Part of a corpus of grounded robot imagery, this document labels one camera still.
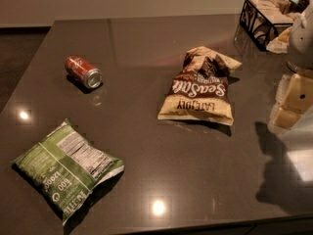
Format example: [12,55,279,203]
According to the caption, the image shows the napkins in basket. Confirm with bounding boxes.
[252,0,297,54]

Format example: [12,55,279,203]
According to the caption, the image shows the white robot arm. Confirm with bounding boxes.
[271,0,313,129]

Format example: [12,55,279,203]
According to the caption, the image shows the red soda can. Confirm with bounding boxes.
[65,56,103,89]

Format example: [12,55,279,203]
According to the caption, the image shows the black wire basket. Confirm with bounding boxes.
[240,0,293,51]

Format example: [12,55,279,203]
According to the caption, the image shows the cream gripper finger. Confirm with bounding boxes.
[272,73,313,129]

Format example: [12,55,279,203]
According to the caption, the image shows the brown chip bag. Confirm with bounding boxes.
[157,46,242,126]

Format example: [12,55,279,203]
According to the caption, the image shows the green chip bag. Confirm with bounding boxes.
[14,119,124,221]

